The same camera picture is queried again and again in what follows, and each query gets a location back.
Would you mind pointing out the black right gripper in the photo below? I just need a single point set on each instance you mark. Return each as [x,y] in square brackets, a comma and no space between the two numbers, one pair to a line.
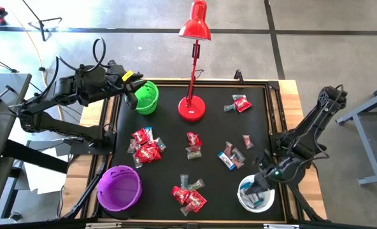
[279,171]

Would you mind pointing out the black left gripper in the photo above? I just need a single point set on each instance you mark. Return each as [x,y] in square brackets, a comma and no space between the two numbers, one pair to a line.
[112,79]

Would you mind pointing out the blue white candy bar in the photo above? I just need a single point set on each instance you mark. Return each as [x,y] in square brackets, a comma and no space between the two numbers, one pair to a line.
[244,186]
[149,133]
[249,201]
[261,199]
[226,160]

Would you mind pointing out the red candy packet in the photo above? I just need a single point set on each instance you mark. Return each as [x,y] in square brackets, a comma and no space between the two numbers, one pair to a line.
[155,151]
[144,155]
[196,201]
[194,139]
[242,104]
[179,194]
[140,136]

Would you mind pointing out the clear green candy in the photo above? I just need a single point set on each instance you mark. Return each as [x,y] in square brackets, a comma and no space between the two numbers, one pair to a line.
[194,155]
[196,184]

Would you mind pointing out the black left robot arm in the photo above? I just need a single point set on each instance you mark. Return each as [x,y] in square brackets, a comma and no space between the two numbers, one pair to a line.
[64,127]

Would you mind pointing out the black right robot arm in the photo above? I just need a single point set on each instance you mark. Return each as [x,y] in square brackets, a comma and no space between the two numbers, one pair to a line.
[306,127]

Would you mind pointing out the green plastic bucket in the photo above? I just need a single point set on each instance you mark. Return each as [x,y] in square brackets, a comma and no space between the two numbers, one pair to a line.
[150,101]

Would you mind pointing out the white plastic bucket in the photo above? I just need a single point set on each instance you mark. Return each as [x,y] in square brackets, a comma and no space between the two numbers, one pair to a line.
[241,203]

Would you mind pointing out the black table mat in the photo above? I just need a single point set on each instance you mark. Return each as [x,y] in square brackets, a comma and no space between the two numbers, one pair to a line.
[214,191]

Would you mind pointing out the red desk lamp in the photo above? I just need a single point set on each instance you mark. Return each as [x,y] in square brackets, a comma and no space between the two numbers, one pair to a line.
[191,109]

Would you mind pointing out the purple plastic bucket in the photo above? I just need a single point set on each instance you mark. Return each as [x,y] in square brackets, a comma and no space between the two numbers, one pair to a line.
[118,191]

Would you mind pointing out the black edge clamp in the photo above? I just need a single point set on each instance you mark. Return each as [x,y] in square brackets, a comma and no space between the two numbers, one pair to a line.
[238,76]

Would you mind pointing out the black tripod stand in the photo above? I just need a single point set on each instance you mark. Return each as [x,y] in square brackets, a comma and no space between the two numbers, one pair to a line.
[42,25]

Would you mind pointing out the black metal beam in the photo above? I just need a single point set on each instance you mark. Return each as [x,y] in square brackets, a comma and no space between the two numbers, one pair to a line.
[32,156]

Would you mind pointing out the white paper sheets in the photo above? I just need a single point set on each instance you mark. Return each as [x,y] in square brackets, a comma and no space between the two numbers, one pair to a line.
[45,181]

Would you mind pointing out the silver metal bracket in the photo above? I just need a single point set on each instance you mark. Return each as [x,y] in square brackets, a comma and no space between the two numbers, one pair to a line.
[281,226]
[104,225]

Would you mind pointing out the grey metal table frame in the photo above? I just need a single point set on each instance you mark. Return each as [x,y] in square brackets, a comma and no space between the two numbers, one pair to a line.
[367,149]

